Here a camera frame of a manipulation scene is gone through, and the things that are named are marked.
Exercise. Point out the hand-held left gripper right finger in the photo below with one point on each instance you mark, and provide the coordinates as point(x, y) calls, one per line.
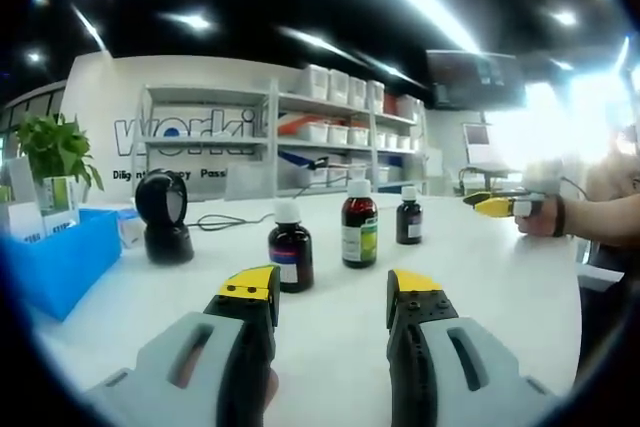
point(435, 347)

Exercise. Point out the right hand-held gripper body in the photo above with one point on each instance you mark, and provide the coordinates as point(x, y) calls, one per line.
point(545, 177)

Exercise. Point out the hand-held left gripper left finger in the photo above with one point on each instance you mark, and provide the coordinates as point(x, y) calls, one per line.
point(210, 347)

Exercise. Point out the small brown medicine bottle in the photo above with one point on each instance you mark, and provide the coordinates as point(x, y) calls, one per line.
point(407, 219)

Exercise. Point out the tall brown medicine bottle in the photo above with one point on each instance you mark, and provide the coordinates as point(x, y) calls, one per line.
point(360, 217)

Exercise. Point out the wide brown medicine bottle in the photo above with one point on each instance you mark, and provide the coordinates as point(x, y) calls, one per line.
point(290, 247)

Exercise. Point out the green white medicine box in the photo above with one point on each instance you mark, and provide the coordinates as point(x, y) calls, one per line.
point(61, 195)

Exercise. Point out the person's right hand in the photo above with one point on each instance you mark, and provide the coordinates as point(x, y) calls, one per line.
point(542, 227)

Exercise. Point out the person's left hand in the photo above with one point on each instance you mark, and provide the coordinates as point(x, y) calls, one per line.
point(272, 389)

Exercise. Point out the white display sign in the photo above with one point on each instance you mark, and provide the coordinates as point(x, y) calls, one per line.
point(476, 142)

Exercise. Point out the white table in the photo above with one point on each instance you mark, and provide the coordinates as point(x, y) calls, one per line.
point(335, 337)

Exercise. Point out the black round barcode scanner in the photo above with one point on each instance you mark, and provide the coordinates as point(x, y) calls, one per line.
point(160, 247)

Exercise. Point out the white paper sheet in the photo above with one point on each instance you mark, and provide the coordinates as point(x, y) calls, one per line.
point(600, 277)

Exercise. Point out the red storage box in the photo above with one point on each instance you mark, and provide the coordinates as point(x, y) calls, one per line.
point(391, 105)

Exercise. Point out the small white carton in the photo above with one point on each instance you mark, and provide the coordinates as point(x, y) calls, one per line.
point(132, 229)

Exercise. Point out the row of white storage bins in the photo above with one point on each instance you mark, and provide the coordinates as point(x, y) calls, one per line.
point(340, 134)

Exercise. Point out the black handheld device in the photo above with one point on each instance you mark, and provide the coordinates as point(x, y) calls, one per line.
point(318, 163)

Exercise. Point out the curved ceiling light strip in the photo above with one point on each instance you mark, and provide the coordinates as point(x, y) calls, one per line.
point(465, 34)

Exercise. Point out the person's black clothing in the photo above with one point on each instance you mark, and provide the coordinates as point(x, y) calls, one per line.
point(600, 332)

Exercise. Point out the blue plastic bin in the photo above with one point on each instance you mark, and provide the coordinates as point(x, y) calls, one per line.
point(60, 272)

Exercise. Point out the grey metal shelving rack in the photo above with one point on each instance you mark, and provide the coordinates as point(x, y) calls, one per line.
point(272, 122)

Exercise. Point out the large white box blue lettering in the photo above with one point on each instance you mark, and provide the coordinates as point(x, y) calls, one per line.
point(22, 222)

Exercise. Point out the tall plain white box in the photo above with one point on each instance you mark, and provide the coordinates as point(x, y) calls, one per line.
point(21, 179)

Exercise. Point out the green potted plant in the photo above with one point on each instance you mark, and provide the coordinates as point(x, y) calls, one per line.
point(52, 144)

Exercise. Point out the black frame desk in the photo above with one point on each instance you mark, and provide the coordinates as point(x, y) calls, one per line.
point(487, 168)

